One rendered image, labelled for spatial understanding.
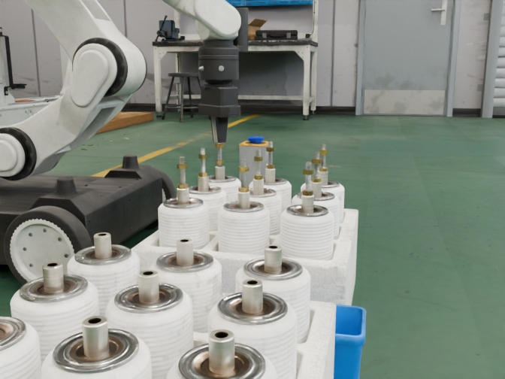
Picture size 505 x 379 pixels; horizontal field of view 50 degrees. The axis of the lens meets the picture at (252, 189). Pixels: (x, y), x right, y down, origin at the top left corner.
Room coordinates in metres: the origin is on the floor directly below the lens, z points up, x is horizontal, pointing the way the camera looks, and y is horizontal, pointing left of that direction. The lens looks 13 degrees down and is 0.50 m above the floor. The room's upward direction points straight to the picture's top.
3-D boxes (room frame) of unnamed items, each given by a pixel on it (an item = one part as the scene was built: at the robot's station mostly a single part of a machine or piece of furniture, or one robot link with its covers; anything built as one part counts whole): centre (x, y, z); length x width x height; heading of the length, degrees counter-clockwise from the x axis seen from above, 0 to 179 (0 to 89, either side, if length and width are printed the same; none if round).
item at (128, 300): (0.56, 0.12, 0.25); 0.08 x 0.08 x 0.01
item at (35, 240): (1.16, 0.46, 0.10); 0.20 x 0.05 x 0.20; 77
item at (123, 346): (0.45, 0.14, 0.25); 0.08 x 0.08 x 0.01
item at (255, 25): (5.89, 0.08, 0.87); 0.40 x 0.30 x 0.23; 63
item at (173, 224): (0.99, 0.13, 0.16); 0.10 x 0.10 x 0.18
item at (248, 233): (0.97, 0.02, 0.16); 0.10 x 0.10 x 0.18
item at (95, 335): (0.45, 0.14, 0.26); 0.02 x 0.02 x 0.03
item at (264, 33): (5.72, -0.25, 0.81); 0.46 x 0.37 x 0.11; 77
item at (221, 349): (0.42, 0.03, 0.26); 0.02 x 0.02 x 0.03
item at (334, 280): (1.08, -0.01, 0.09); 0.39 x 0.39 x 0.18; 76
